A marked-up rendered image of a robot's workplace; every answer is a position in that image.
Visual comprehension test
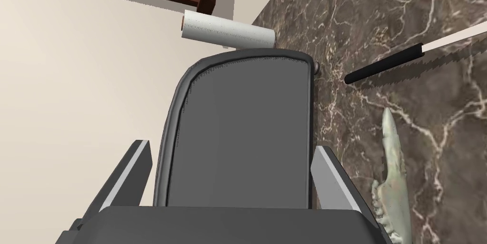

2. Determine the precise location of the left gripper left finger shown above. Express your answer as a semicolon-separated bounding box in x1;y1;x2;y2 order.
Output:
82;139;153;224

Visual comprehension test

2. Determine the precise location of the black-handled knife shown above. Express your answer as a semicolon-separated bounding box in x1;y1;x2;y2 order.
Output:
343;21;487;85

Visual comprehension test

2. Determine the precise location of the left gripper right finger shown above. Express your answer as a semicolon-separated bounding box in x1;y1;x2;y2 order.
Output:
310;145;371;216

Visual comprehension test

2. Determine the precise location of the white paper towel roll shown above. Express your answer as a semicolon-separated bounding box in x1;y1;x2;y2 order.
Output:
180;10;277;50

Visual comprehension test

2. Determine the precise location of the pale green crab claw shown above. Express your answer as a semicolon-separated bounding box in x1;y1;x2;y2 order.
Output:
370;107;413;244

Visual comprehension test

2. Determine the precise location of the grey toaster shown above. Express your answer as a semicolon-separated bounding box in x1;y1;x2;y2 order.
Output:
153;49;321;210

